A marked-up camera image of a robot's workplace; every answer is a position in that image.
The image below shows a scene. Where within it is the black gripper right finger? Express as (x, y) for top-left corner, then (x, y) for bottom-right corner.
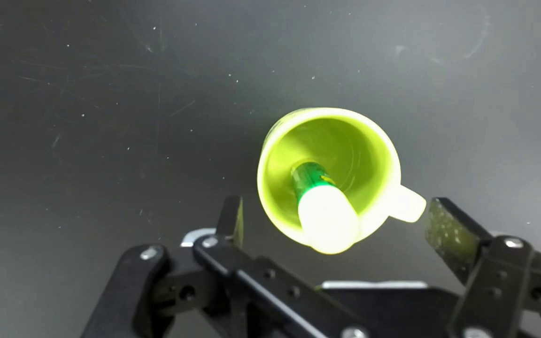
(423, 195), (541, 338)

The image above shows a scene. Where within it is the yellow-green printed mug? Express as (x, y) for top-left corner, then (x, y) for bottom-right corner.
(256, 104), (429, 247)

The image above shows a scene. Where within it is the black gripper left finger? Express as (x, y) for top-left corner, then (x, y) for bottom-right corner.
(82, 193), (373, 338)

